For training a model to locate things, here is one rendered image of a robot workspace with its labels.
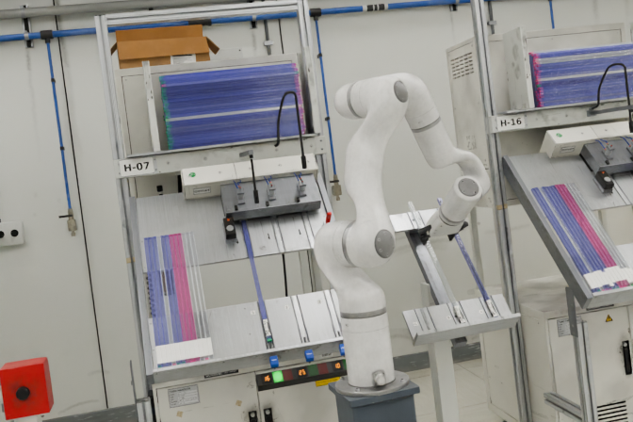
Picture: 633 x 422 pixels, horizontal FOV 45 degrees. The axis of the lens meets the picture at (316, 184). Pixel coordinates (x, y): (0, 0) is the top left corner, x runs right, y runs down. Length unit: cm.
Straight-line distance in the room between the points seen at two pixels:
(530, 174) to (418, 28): 176
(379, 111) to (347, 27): 259
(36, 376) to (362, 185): 119
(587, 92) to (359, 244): 163
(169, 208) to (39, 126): 170
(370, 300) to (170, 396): 103
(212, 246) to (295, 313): 39
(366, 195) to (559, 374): 143
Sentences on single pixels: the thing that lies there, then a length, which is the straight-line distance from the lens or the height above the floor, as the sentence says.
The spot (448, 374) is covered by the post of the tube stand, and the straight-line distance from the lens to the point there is 264.
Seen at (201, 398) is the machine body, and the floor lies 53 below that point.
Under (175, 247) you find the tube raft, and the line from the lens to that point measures 264.
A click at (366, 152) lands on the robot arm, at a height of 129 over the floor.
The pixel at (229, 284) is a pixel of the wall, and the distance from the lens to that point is 434.
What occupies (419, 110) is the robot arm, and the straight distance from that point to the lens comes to 213.
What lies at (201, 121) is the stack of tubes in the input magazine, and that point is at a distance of 278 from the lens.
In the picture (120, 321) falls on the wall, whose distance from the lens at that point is 435.
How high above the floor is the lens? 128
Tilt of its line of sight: 2 degrees down
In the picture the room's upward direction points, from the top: 7 degrees counter-clockwise
